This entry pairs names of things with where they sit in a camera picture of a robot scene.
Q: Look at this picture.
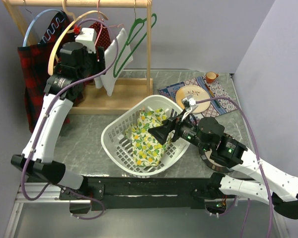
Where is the light wooden hanger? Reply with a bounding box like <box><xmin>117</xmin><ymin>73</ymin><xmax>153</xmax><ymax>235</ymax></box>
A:
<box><xmin>47</xmin><ymin>0</ymin><xmax>108</xmax><ymax>76</ymax></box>

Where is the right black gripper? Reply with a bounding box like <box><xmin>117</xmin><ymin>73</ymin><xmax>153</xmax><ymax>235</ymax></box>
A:
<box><xmin>148</xmin><ymin>109</ymin><xmax>210</xmax><ymax>151</ymax></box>

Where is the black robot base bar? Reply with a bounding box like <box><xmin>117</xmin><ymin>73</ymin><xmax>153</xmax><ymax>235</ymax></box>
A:
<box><xmin>59</xmin><ymin>173</ymin><xmax>226</xmax><ymax>213</ymax></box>

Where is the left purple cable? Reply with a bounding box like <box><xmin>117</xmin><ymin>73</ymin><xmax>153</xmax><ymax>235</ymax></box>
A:
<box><xmin>20</xmin><ymin>18</ymin><xmax>119</xmax><ymax>201</ymax></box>

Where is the orange cup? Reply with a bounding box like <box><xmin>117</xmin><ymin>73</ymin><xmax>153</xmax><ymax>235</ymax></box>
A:
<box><xmin>205</xmin><ymin>71</ymin><xmax>219</xmax><ymax>84</ymax></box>

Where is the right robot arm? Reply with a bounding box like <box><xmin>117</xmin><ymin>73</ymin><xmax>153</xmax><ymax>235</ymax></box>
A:
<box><xmin>148</xmin><ymin>116</ymin><xmax>298</xmax><ymax>220</ymax></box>

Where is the red black plaid skirt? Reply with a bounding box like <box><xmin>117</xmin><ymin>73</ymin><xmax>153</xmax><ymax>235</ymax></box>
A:
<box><xmin>17</xmin><ymin>11</ymin><xmax>70</xmax><ymax>132</ymax></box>

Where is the aluminium rail frame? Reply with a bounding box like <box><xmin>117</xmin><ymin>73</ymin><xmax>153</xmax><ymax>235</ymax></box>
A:
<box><xmin>3</xmin><ymin>180</ymin><xmax>73</xmax><ymax>238</ymax></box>

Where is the light blue hanger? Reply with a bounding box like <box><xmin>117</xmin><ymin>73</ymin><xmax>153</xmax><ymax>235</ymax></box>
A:
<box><xmin>22</xmin><ymin>8</ymin><xmax>66</xmax><ymax>47</ymax></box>

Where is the pink wire hanger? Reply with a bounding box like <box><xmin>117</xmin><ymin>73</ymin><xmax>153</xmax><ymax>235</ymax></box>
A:
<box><xmin>93</xmin><ymin>0</ymin><xmax>124</xmax><ymax>48</ymax></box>

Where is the dark rimmed plate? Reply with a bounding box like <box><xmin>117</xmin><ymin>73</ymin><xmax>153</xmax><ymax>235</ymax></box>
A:
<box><xmin>199</xmin><ymin>149</ymin><xmax>233</xmax><ymax>174</ymax></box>

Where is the lemon print garment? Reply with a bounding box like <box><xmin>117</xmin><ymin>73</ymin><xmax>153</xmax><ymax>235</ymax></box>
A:
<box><xmin>124</xmin><ymin>108</ymin><xmax>170</xmax><ymax>167</ymax></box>

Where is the wooden clothes rack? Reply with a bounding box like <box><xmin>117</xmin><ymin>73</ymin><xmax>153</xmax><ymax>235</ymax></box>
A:
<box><xmin>3</xmin><ymin>0</ymin><xmax>153</xmax><ymax>115</ymax></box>

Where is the beige floral plate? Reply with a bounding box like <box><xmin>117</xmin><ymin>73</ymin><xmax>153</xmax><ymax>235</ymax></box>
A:
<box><xmin>175</xmin><ymin>85</ymin><xmax>211</xmax><ymax>114</ymax></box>

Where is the purple cable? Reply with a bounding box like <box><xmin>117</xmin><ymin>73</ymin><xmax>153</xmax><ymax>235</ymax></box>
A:
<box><xmin>195</xmin><ymin>97</ymin><xmax>275</xmax><ymax>238</ymax></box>
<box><xmin>20</xmin><ymin>18</ymin><xmax>119</xmax><ymax>201</ymax></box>

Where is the patterned placemat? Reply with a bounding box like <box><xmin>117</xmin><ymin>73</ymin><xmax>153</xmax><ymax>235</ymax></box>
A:
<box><xmin>158</xmin><ymin>75</ymin><xmax>237</xmax><ymax>120</ymax></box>

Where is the white cloth garment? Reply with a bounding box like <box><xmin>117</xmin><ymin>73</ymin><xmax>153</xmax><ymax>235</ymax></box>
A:
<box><xmin>94</xmin><ymin>27</ymin><xmax>133</xmax><ymax>96</ymax></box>

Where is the green plastic hanger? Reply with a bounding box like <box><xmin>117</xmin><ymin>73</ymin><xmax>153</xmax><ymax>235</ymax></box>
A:
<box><xmin>112</xmin><ymin>0</ymin><xmax>157</xmax><ymax>78</ymax></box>

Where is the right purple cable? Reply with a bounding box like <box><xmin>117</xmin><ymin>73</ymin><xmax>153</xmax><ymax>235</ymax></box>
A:
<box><xmin>195</xmin><ymin>97</ymin><xmax>275</xmax><ymax>238</ymax></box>

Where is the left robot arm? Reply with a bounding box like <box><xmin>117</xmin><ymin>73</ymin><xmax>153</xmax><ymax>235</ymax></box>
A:
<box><xmin>11</xmin><ymin>42</ymin><xmax>104</xmax><ymax>199</ymax></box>

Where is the red polka dot garment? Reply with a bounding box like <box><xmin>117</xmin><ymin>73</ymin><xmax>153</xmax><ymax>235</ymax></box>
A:
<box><xmin>90</xmin><ymin>22</ymin><xmax>111</xmax><ymax>50</ymax></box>

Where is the green chopstick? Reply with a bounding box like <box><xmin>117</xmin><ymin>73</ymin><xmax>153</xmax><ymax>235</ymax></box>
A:
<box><xmin>205</xmin><ymin>84</ymin><xmax>221</xmax><ymax>108</ymax></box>

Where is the white laundry basket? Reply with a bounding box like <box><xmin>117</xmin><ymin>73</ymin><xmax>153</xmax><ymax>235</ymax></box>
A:
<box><xmin>101</xmin><ymin>95</ymin><xmax>190</xmax><ymax>178</ymax></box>

